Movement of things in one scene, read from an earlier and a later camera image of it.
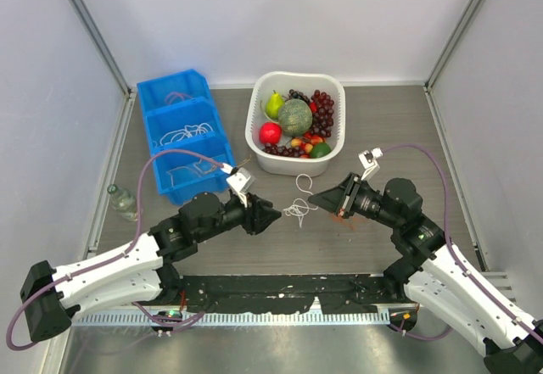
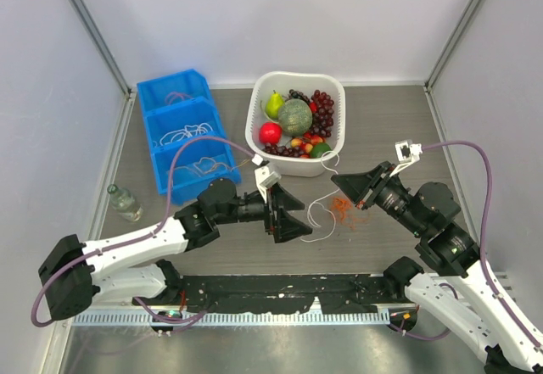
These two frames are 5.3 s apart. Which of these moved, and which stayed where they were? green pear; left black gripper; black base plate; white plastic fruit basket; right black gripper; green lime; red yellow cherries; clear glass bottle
Moved: right black gripper; left black gripper
Stayed: green pear; red yellow cherries; clear glass bottle; black base plate; green lime; white plastic fruit basket
